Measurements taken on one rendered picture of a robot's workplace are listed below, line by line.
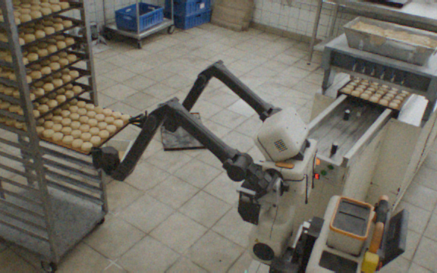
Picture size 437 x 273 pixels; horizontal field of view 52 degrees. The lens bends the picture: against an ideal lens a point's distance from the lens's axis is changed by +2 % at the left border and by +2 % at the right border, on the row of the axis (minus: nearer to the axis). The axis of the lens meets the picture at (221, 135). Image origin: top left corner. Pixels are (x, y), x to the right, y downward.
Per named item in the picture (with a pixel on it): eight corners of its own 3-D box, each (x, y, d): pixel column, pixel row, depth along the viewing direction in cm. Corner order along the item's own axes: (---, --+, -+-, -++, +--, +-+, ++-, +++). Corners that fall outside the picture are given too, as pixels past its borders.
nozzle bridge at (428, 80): (334, 76, 328) (344, 32, 310) (436, 108, 295) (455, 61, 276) (314, 92, 305) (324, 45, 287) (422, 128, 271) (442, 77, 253)
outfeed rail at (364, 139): (435, 58, 373) (438, 51, 369) (438, 59, 371) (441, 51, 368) (340, 167, 231) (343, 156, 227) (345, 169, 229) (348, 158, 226)
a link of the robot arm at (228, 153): (158, 97, 164) (171, 87, 172) (143, 120, 172) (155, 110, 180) (249, 174, 164) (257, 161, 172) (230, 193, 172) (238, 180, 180)
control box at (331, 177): (297, 166, 253) (300, 146, 245) (336, 183, 241) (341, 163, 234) (293, 169, 250) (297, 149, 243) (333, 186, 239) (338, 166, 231)
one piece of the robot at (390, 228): (375, 231, 206) (410, 204, 193) (365, 287, 179) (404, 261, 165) (355, 216, 207) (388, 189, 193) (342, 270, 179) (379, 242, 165)
